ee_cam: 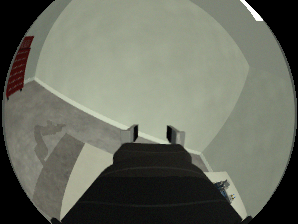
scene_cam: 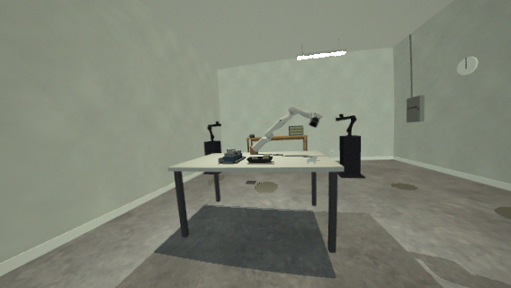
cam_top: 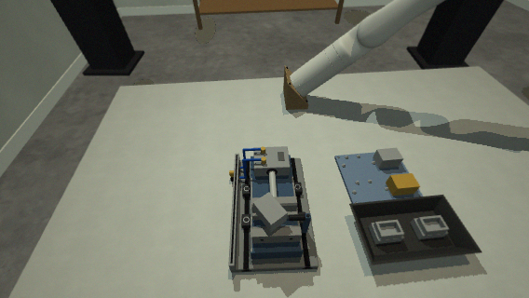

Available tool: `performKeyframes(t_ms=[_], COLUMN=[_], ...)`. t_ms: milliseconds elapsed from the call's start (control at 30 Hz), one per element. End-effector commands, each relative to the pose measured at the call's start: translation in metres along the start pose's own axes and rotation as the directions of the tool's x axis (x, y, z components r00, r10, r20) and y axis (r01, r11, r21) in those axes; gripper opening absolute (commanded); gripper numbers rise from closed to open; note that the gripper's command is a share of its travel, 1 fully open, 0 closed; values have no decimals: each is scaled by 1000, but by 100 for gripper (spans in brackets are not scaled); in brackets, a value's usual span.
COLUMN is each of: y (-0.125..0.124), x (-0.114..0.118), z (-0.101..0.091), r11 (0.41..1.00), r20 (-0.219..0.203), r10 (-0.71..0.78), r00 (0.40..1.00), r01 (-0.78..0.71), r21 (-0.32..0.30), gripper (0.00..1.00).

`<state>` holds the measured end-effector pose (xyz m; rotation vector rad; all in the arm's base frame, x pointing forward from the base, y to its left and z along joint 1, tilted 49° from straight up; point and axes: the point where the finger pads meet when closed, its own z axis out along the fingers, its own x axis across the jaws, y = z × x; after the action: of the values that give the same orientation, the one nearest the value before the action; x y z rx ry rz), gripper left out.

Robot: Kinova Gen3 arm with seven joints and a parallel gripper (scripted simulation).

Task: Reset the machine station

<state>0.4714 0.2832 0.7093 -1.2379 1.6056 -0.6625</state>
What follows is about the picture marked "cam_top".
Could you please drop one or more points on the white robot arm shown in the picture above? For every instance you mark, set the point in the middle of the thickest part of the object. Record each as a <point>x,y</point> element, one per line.
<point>372,32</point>

